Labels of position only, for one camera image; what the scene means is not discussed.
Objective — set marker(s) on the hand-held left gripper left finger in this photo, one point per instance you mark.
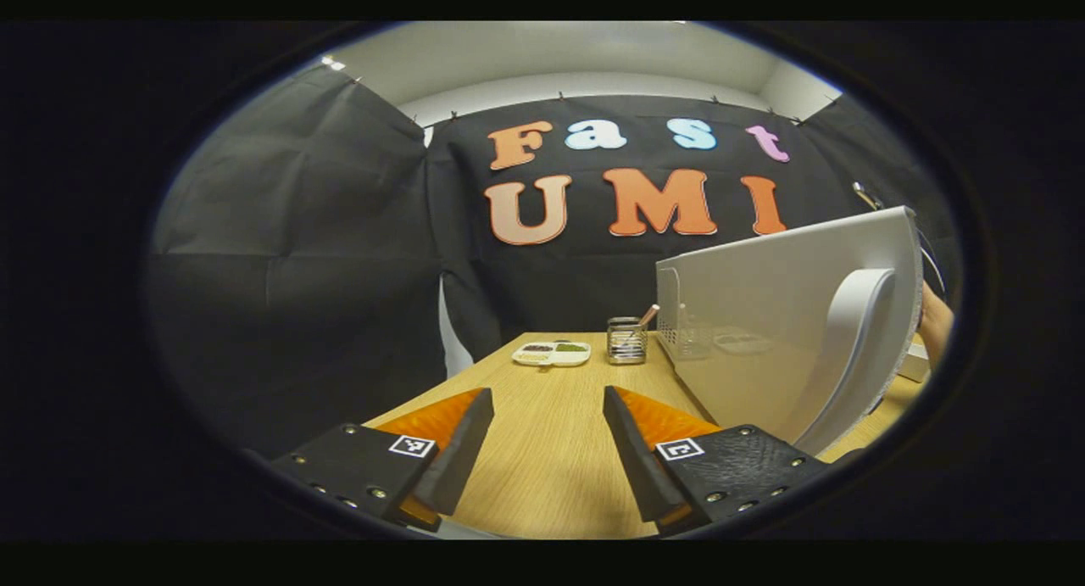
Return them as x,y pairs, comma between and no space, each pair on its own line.
462,459

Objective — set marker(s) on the white microwave oven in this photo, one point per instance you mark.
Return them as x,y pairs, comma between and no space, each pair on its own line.
763,315

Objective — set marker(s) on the metal mesh utensil holder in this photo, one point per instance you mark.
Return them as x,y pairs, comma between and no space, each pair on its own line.
627,348

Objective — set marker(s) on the ceiling light panel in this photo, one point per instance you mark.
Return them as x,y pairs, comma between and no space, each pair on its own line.
332,63

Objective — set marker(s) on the white divided sauce dish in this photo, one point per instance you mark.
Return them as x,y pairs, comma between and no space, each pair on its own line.
551,357

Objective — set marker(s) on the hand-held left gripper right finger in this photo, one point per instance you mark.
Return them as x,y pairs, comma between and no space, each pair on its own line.
636,459

